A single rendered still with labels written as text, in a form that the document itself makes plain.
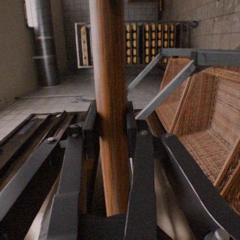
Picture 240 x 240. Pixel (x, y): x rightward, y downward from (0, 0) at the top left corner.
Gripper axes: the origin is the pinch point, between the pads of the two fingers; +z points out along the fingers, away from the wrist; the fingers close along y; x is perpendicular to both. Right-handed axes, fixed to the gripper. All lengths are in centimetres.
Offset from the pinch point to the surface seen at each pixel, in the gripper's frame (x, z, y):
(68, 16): 73, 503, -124
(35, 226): -55, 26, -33
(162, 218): -56, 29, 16
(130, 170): -17.6, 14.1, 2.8
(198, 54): 4.0, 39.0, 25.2
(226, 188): -40, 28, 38
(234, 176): -34, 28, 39
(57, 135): -58, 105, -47
